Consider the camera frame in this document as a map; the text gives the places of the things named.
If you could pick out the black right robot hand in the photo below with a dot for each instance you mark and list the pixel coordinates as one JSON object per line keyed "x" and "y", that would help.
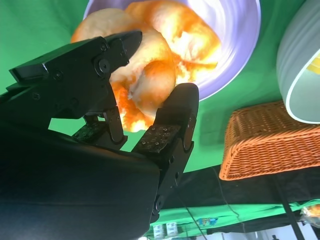
{"x": 62, "y": 175}

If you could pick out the orange striped bread roll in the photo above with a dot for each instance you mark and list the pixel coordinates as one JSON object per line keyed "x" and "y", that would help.
{"x": 190, "y": 32}
{"x": 150, "y": 80}

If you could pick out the grey-green bowl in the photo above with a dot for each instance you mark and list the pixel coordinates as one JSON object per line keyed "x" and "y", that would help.
{"x": 292, "y": 62}

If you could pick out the yellow layered cake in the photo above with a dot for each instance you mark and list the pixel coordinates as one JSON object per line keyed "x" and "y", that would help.
{"x": 315, "y": 63}

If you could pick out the orange wicker basket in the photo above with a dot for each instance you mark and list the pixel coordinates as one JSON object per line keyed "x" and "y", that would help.
{"x": 270, "y": 140}

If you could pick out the green tablecloth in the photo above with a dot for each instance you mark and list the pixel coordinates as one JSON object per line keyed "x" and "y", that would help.
{"x": 37, "y": 30}

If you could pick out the black backdrop cloth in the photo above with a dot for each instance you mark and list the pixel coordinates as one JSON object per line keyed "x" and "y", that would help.
{"x": 250, "y": 190}

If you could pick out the black slanted stand pole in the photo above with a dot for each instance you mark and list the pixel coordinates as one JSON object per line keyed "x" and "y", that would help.
{"x": 287, "y": 205}

